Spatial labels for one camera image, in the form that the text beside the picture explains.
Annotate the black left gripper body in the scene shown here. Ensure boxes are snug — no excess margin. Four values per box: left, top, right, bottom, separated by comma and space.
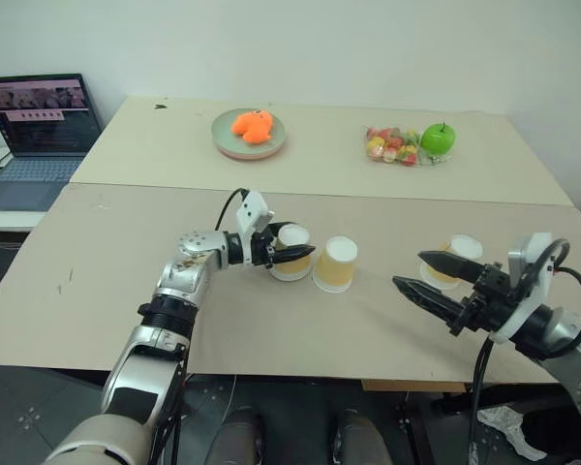
249, 224, 279, 269

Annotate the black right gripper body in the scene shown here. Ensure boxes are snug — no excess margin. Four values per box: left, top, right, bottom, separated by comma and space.
446, 261, 520, 338

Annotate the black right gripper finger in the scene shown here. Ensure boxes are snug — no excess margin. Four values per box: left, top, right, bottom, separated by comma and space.
391, 275, 468, 331
416, 250, 489, 285

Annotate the yellow paper cup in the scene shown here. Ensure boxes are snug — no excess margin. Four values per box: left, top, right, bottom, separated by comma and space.
312, 235, 359, 295
269, 223, 314, 283
419, 233, 485, 291

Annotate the orange plush toy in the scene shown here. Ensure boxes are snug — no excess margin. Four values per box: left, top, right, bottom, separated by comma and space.
229, 108, 276, 146

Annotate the green and pink plate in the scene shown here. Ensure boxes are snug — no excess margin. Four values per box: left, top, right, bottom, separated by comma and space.
210, 108, 290, 163

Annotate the green apple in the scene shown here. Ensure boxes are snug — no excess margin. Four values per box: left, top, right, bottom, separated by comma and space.
419, 121, 459, 158

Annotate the crumpled white plastic bag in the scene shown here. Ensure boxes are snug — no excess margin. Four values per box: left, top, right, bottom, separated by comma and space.
477, 405, 548, 462

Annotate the clear tray of candies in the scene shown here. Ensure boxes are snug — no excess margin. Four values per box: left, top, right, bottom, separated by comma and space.
363, 125, 455, 169

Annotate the dark rounded foot shape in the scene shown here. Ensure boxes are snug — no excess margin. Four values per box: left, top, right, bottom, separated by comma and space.
206, 406, 266, 465
332, 408, 394, 465

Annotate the grey open laptop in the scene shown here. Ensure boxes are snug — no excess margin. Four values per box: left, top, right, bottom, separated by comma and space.
0, 73, 103, 212

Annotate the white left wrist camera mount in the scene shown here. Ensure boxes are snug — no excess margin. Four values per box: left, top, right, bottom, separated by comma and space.
235, 190, 276, 241

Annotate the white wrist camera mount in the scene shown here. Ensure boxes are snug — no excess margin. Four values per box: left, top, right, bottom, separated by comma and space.
493, 232, 566, 346
235, 190, 276, 241

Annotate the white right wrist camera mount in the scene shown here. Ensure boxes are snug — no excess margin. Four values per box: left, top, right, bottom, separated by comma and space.
493, 232, 566, 346

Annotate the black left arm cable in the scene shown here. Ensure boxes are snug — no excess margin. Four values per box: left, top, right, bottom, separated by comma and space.
215, 187, 249, 232

